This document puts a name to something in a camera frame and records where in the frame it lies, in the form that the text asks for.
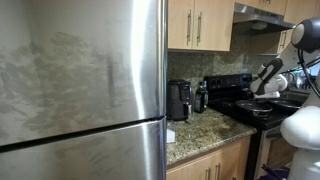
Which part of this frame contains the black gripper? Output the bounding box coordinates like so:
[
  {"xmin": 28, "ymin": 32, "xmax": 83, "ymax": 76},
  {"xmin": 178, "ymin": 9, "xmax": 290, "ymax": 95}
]
[{"xmin": 254, "ymin": 97, "xmax": 273, "ymax": 109}]

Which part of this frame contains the black pan silver handle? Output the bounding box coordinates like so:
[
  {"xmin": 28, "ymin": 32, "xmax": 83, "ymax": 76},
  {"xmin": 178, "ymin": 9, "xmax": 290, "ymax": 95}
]
[{"xmin": 235, "ymin": 99, "xmax": 274, "ymax": 119}]

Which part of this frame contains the dark frying pan silver rim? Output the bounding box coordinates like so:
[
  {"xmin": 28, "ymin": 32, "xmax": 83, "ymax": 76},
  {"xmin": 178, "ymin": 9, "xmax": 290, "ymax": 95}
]
[{"xmin": 266, "ymin": 97, "xmax": 304, "ymax": 114}]

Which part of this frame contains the black electric stove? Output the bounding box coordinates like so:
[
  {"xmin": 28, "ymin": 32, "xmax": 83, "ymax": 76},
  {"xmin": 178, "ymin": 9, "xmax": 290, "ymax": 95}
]
[{"xmin": 203, "ymin": 73, "xmax": 303, "ymax": 180}]

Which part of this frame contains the light wood base cabinet door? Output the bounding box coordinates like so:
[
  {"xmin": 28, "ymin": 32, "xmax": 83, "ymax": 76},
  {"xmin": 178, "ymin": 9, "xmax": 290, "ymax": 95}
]
[
  {"xmin": 166, "ymin": 154, "xmax": 216, "ymax": 180},
  {"xmin": 213, "ymin": 135, "xmax": 252, "ymax": 180}
]

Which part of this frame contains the purple dark object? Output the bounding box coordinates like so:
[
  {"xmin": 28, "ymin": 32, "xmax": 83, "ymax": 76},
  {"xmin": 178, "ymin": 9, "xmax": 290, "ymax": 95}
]
[{"xmin": 259, "ymin": 164, "xmax": 292, "ymax": 180}]

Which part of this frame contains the metal range hood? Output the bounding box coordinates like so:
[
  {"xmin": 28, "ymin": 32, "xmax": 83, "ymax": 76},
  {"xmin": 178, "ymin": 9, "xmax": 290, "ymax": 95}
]
[{"xmin": 232, "ymin": 2, "xmax": 297, "ymax": 36}]

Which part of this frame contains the short wood cabinet door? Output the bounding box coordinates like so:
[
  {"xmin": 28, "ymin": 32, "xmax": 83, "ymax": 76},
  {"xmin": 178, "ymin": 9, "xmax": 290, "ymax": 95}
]
[{"xmin": 234, "ymin": 0, "xmax": 289, "ymax": 16}]

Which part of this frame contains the stainless steel fridge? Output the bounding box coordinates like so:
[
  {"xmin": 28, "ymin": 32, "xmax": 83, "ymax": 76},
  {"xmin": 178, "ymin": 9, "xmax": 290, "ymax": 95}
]
[{"xmin": 0, "ymin": 0, "xmax": 168, "ymax": 180}]

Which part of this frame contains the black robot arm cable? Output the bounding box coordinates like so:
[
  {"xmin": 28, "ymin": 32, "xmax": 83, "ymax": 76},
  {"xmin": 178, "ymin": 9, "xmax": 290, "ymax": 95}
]
[{"xmin": 297, "ymin": 48, "xmax": 320, "ymax": 100}]

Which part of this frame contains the long metal cabinet handle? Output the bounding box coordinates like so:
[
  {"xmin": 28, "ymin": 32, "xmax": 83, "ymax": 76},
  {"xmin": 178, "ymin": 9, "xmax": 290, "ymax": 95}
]
[
  {"xmin": 186, "ymin": 8, "xmax": 193, "ymax": 47},
  {"xmin": 280, "ymin": 30, "xmax": 288, "ymax": 51},
  {"xmin": 196, "ymin": 11, "xmax": 203, "ymax": 47}
]

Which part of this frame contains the wide wood wall cabinet door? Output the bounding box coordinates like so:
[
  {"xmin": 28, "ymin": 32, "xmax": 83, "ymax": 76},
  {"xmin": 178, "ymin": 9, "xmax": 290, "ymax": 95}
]
[{"xmin": 192, "ymin": 0, "xmax": 235, "ymax": 52}]

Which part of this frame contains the light wood wall cabinet door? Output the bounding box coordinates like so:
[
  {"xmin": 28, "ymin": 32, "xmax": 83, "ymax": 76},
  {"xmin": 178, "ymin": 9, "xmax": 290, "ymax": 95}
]
[{"xmin": 276, "ymin": 0, "xmax": 320, "ymax": 55}]

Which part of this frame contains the narrow wood wall cabinet door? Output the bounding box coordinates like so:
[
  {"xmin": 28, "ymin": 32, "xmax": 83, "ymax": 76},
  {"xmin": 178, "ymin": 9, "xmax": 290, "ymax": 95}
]
[{"xmin": 167, "ymin": 0, "xmax": 196, "ymax": 51}]

